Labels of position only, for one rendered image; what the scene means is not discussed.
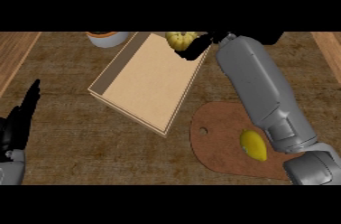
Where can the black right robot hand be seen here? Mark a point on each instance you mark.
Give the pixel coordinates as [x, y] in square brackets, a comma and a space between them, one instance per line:
[195, 48]

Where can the open cardboard box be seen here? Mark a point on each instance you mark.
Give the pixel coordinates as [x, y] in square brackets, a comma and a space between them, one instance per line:
[148, 83]

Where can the white pot with orange rim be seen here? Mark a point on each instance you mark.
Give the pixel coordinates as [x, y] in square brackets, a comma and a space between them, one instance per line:
[108, 40]

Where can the round ribbed yellow-green squash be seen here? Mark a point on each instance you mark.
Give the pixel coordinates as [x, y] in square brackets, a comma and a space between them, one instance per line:
[179, 41]

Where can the long yellow squash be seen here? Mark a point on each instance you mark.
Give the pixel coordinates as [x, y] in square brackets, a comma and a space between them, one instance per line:
[254, 145]

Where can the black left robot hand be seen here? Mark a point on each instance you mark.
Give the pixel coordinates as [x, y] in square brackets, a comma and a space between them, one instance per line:
[18, 125]

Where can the brown wooden cutting board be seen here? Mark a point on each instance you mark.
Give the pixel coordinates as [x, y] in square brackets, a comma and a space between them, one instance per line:
[221, 149]

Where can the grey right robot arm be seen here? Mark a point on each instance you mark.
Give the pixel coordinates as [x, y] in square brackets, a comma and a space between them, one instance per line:
[261, 92]

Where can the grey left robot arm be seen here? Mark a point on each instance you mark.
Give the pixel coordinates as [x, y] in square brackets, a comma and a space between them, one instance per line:
[10, 170]

